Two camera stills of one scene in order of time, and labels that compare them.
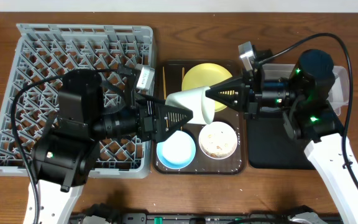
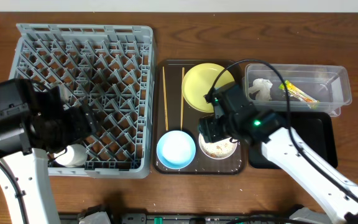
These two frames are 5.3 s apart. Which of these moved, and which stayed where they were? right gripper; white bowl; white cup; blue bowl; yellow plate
Moved: right gripper; white cup
Stayed: blue bowl; yellow plate; white bowl
